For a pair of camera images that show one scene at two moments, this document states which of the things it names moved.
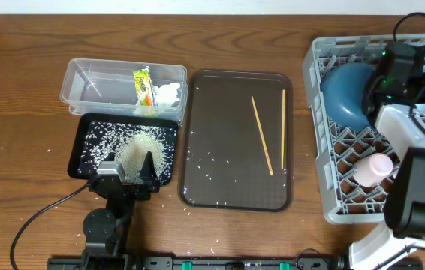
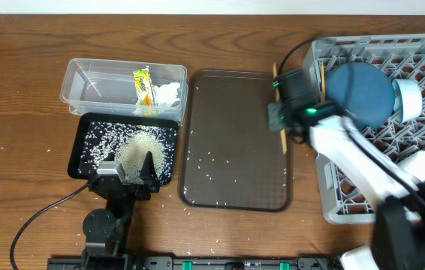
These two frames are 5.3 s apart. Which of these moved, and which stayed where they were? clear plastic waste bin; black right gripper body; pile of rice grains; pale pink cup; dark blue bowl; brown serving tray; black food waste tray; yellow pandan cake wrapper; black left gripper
Moved: pale pink cup; black right gripper body
Stayed: pile of rice grains; dark blue bowl; black food waste tray; brown serving tray; yellow pandan cake wrapper; clear plastic waste bin; black left gripper
